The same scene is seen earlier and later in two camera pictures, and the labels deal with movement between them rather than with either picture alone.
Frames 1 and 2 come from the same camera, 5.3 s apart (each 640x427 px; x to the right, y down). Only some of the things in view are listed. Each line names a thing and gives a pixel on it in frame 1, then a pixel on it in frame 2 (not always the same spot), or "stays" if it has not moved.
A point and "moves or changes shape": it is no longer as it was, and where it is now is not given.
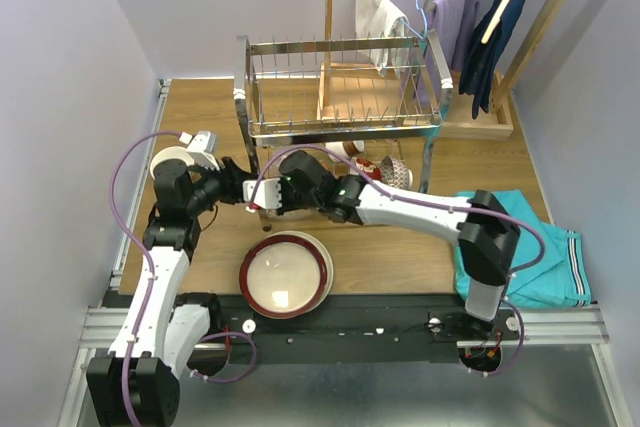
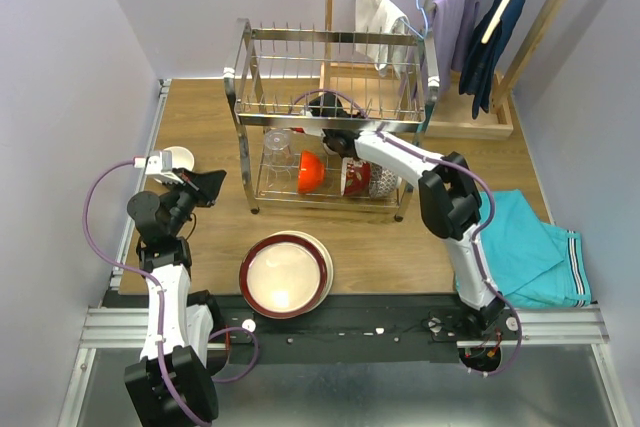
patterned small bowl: x=394 y=171 moves or changes shape
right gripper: x=285 y=206 to x=354 y=115
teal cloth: x=549 y=268 stays
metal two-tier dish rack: x=341 y=90 moves or changes shape
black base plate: x=362 y=329 stays
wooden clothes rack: x=427 y=99 stays
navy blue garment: x=480 y=60 stays
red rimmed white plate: x=283 y=276 stays
